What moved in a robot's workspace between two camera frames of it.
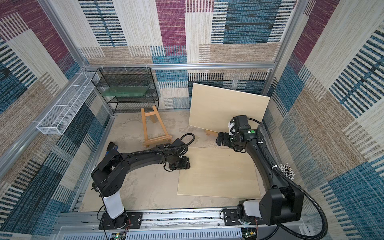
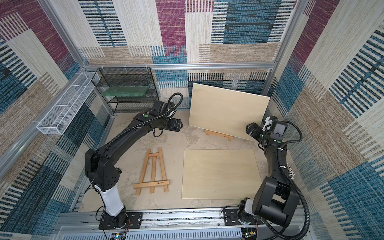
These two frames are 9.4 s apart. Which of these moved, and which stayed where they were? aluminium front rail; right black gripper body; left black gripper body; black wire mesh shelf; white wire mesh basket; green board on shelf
Moved: left black gripper body; right black gripper body
Stayed: black wire mesh shelf; aluminium front rail; green board on shelf; white wire mesh basket
